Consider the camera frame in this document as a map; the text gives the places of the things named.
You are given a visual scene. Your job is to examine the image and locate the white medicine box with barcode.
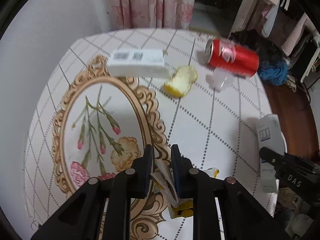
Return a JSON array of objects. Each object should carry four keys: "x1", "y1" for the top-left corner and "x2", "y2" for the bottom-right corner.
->
[{"x1": 256, "y1": 114, "x2": 286, "y2": 193}]

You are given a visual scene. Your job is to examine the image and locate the yellow snack wrapper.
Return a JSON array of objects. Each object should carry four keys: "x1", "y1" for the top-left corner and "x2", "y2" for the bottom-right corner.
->
[{"x1": 151, "y1": 157, "x2": 219, "y2": 220}]

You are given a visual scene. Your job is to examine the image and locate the red cola can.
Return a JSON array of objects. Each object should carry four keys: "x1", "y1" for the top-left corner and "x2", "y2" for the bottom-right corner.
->
[{"x1": 204, "y1": 38, "x2": 259, "y2": 77}]

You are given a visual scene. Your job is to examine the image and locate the white barcode QR box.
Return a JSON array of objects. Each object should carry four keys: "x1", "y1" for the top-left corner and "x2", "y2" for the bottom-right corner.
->
[{"x1": 107, "y1": 49, "x2": 171, "y2": 79}]

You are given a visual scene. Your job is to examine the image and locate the blue and black clothes pile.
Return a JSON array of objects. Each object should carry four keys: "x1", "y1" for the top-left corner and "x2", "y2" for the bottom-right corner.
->
[{"x1": 229, "y1": 29, "x2": 289, "y2": 86}]

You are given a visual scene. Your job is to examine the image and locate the white embroidered tablecloth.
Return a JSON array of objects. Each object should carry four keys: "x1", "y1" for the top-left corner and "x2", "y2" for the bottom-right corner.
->
[{"x1": 24, "y1": 29, "x2": 278, "y2": 231}]

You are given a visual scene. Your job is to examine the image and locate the clear plastic cup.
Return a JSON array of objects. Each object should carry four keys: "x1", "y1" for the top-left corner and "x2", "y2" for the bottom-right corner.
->
[{"x1": 206, "y1": 68, "x2": 235, "y2": 92}]

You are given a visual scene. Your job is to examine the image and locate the pink floral curtain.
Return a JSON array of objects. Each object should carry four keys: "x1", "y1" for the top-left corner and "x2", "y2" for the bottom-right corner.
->
[{"x1": 109, "y1": 0, "x2": 195, "y2": 29}]

